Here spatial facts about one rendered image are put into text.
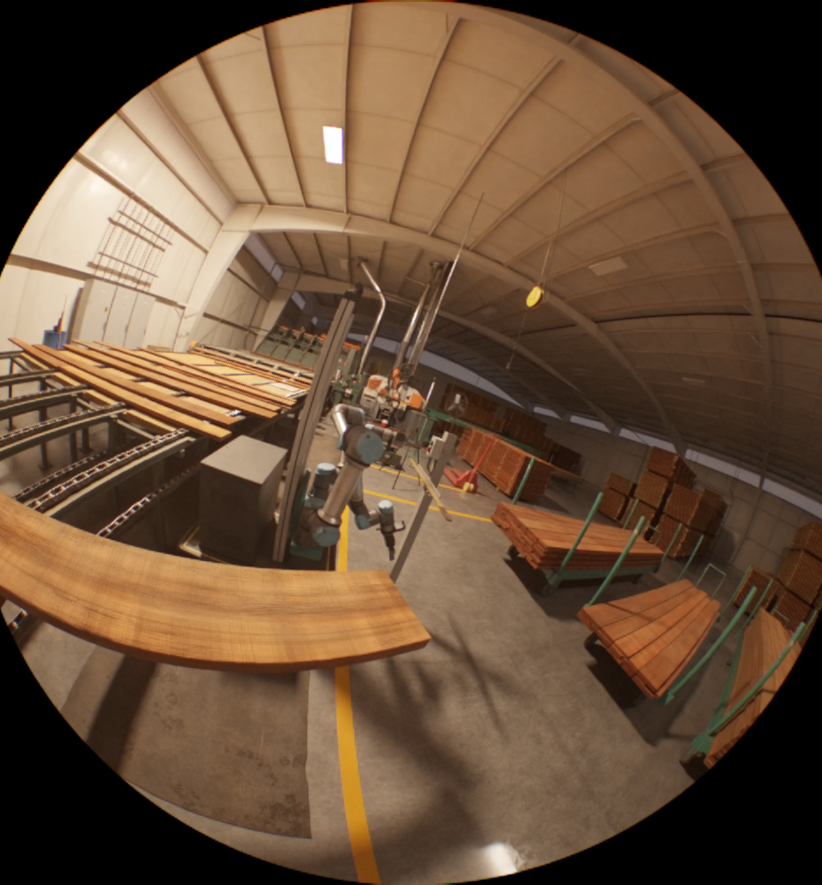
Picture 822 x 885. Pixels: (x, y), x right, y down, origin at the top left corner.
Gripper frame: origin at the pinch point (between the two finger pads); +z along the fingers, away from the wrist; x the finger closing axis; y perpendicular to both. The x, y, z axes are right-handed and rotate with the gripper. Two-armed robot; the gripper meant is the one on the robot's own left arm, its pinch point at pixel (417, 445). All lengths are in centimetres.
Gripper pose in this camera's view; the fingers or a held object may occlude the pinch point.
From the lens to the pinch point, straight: 151.0
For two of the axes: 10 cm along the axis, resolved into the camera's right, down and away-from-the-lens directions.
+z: 9.6, 2.9, 0.3
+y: 2.7, -9.2, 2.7
